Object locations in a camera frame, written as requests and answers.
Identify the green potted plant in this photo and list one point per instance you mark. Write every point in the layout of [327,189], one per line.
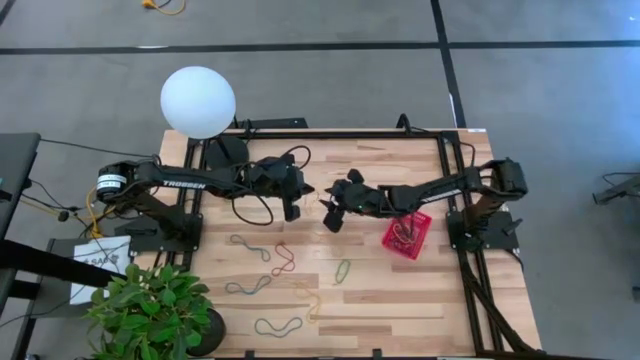
[150,310]

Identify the teal rubber band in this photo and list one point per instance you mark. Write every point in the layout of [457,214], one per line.
[250,290]
[278,331]
[250,247]

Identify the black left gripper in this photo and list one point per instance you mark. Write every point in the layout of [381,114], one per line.
[275,180]

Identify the black power strip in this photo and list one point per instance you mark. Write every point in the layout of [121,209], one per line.
[280,123]

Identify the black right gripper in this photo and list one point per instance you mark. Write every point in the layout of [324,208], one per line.
[365,200]

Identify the red plastic mesh bin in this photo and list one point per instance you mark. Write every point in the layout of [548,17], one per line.
[422,220]

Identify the black floor stand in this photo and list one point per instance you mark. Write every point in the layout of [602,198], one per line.
[622,190]

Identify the dark grey desk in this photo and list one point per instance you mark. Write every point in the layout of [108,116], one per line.
[17,170]

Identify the white globe lamp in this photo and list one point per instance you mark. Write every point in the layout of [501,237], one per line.
[197,102]

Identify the black beam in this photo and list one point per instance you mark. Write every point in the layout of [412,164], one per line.
[40,261]

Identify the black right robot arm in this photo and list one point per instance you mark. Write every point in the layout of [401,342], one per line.
[435,192]

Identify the white paper sheet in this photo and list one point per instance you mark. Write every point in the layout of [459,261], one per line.
[100,255]

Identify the black aluminium table frame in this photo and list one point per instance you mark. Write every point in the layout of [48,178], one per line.
[350,135]

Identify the green rubber band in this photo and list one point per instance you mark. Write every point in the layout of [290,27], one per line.
[339,280]

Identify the red rubber band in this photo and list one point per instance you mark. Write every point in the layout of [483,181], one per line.
[289,261]

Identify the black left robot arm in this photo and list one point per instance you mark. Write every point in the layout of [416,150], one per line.
[185,184]

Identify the white label sticker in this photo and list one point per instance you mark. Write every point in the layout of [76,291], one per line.
[477,130]

